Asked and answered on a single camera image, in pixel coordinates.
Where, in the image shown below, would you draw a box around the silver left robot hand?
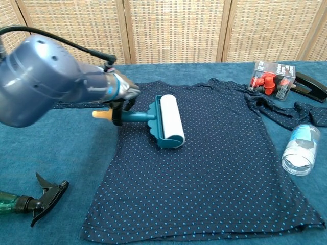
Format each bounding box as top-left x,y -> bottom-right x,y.
108,72 -> 141,127

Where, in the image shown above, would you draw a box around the green spray bottle black trigger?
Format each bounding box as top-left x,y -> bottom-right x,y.
0,172 -> 69,228

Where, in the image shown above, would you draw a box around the black stapler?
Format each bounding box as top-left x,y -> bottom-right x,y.
290,71 -> 327,104

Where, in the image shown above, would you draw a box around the woven rattan folding screen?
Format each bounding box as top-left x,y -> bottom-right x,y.
0,0 -> 327,66

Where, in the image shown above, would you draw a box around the teal lint roller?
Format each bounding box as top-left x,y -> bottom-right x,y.
92,94 -> 186,150

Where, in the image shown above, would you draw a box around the clear plastic jar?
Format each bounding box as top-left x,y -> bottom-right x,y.
281,124 -> 321,176

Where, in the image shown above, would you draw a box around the teal table cloth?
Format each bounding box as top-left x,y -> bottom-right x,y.
0,60 -> 327,245

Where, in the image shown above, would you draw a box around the clear box of red pieces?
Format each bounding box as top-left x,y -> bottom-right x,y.
248,61 -> 296,102

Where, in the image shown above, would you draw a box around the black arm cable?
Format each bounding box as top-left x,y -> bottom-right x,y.
0,26 -> 118,72

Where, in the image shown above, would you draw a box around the dark blue polka dot shirt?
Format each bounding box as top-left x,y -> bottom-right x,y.
52,78 -> 327,242

